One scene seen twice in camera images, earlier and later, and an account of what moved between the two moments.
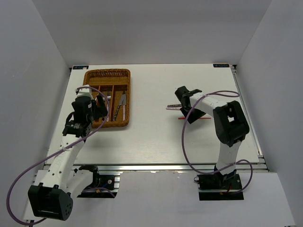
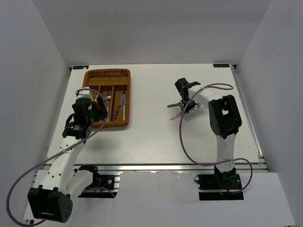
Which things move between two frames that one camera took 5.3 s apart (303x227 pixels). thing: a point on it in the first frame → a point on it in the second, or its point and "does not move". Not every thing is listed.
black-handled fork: [107, 108] does not move
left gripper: [100, 111] does not move
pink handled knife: [123, 102] does not move
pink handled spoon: [173, 108] → [176, 116]
